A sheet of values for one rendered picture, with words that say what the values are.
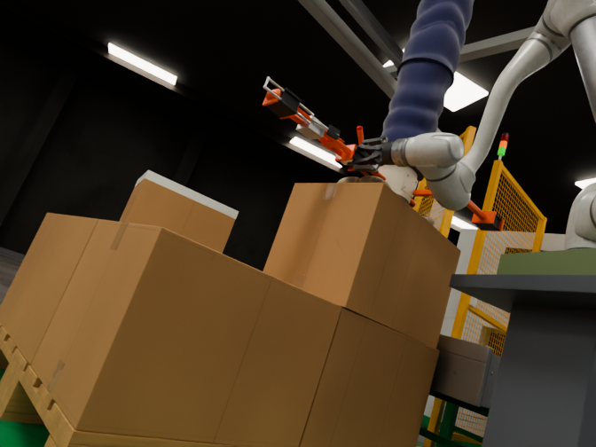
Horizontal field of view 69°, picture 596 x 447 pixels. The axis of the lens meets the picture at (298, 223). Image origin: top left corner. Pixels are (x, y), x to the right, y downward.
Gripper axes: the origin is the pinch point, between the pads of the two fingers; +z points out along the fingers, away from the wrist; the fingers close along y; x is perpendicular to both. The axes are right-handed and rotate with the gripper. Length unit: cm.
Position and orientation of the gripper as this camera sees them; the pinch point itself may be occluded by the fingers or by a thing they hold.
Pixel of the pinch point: (350, 156)
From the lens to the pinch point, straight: 157.9
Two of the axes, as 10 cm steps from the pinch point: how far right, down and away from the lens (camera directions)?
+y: -3.4, 9.2, -2.2
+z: -6.6, -0.6, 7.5
